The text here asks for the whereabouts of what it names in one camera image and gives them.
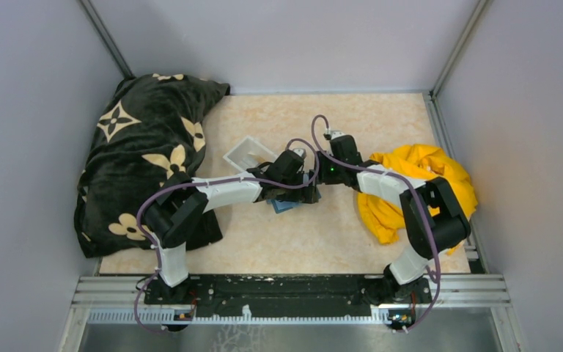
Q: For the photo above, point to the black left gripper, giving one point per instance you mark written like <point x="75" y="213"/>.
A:
<point x="300" y="195"/>

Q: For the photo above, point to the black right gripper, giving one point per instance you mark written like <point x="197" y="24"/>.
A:
<point x="324" y="177"/>

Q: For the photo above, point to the blue leather card holder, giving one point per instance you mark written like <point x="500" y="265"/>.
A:
<point x="284" y="206"/>

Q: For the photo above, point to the white plastic card tray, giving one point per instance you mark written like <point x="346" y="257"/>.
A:
<point x="248" y="153"/>

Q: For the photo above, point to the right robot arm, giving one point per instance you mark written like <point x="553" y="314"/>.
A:
<point x="433" y="217"/>

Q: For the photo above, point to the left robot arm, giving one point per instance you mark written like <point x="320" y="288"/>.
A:
<point x="170" y="217"/>

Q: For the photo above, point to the yellow cloth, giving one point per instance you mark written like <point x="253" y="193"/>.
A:
<point x="422" y="161"/>

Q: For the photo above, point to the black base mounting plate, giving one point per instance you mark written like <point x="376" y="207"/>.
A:
<point x="279" y="296"/>

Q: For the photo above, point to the black floral blanket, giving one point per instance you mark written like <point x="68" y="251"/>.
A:
<point x="150" y="131"/>

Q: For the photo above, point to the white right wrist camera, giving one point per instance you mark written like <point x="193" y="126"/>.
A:
<point x="333" y="134"/>

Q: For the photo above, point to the aluminium frame rail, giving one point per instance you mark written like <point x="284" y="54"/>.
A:
<point x="120" y="299"/>

